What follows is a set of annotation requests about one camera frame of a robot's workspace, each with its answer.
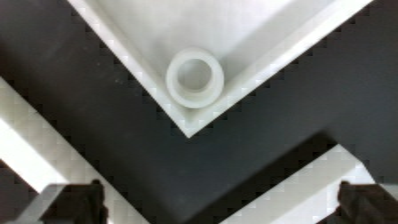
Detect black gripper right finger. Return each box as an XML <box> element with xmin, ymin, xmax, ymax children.
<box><xmin>322</xmin><ymin>181</ymin><xmax>398</xmax><ymax>224</ymax></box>

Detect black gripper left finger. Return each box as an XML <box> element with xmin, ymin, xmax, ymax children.
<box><xmin>44</xmin><ymin>180</ymin><xmax>109</xmax><ymax>224</ymax></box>

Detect white square tabletop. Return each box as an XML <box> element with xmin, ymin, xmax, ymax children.
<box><xmin>68</xmin><ymin>0</ymin><xmax>374</xmax><ymax>136</ymax></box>

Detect white U-shaped obstacle fence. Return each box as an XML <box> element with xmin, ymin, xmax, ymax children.
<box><xmin>0</xmin><ymin>78</ymin><xmax>398</xmax><ymax>224</ymax></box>

